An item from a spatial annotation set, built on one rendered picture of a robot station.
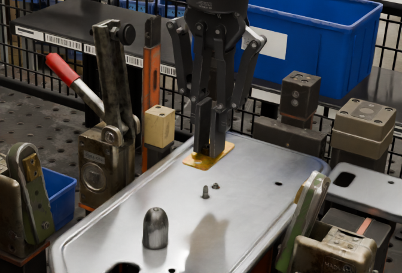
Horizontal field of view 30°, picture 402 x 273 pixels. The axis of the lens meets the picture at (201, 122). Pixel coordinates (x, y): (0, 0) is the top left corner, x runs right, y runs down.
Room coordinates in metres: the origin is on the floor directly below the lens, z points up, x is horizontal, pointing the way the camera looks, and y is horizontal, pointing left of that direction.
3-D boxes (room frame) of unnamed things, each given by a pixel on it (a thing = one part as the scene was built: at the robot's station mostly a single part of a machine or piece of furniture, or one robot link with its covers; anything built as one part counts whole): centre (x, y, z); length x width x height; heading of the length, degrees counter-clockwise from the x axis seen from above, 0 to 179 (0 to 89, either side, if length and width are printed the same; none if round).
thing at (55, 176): (1.23, 0.30, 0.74); 0.11 x 0.10 x 0.09; 152
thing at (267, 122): (1.10, -0.15, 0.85); 0.12 x 0.03 x 0.30; 62
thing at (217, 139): (0.87, -0.02, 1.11); 0.03 x 0.01 x 0.07; 152
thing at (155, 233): (0.76, 0.05, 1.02); 0.03 x 0.03 x 0.07
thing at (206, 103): (0.88, 0.00, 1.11); 0.03 x 0.01 x 0.07; 152
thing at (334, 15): (1.30, -0.14, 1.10); 0.30 x 0.17 x 0.13; 60
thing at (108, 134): (0.92, 0.12, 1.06); 0.03 x 0.01 x 0.03; 62
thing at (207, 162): (0.88, -0.01, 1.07); 0.08 x 0.04 x 0.01; 152
